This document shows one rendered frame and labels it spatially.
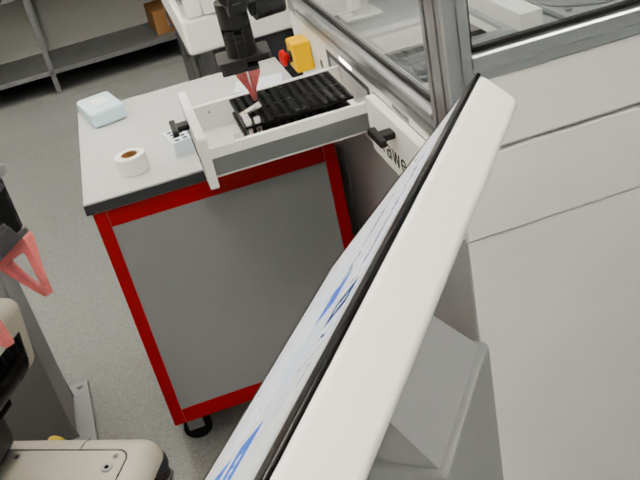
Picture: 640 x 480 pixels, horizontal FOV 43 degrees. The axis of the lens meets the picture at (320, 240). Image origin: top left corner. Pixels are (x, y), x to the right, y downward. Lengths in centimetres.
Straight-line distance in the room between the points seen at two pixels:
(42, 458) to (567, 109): 134
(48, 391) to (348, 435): 189
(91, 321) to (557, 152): 195
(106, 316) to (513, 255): 182
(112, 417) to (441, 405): 184
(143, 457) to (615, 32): 126
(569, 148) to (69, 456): 125
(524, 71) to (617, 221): 33
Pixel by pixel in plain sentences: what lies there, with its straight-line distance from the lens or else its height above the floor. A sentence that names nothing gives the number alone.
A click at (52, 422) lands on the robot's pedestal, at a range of 236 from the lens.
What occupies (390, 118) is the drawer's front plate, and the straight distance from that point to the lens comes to 141.
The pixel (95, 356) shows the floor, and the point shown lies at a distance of 270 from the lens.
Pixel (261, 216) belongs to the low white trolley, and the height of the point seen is 60.
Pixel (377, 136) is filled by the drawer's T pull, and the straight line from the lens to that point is 140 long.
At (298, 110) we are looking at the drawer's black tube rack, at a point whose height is 90.
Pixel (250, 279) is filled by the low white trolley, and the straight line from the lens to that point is 197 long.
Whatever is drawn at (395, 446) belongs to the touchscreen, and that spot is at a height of 104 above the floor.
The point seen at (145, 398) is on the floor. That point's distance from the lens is 245.
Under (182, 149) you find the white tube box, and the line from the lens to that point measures 189.
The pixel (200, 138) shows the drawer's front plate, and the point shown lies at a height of 93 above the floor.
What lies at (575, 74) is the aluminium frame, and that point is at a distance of 125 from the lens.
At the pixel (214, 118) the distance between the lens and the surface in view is 178.
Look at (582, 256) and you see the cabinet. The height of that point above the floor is 70.
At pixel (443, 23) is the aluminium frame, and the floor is 115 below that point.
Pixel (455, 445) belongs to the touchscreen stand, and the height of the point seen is 102.
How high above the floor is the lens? 149
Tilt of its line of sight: 31 degrees down
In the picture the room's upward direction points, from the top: 13 degrees counter-clockwise
